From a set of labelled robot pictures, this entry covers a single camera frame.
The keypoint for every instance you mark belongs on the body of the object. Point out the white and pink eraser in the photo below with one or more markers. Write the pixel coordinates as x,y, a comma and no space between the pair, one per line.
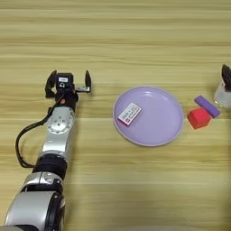
129,113

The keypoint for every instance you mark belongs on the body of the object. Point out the red cube block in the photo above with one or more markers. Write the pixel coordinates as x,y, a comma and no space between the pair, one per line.
199,118

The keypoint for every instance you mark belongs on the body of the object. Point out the lilac round plate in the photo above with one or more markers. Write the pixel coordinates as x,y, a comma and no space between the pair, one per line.
156,126

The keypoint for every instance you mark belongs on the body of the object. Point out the clear bottle with red cap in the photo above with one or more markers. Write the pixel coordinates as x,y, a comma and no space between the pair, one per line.
222,97

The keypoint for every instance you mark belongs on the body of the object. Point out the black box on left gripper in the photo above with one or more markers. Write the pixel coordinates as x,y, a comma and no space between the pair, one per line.
64,80

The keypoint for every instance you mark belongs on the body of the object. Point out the purple bar block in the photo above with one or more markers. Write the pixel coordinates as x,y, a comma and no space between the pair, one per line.
207,106

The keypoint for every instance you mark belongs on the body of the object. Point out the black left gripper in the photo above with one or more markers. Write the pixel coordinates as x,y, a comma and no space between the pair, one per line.
68,97

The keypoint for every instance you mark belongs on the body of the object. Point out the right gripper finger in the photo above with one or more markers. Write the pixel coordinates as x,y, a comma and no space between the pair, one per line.
226,75

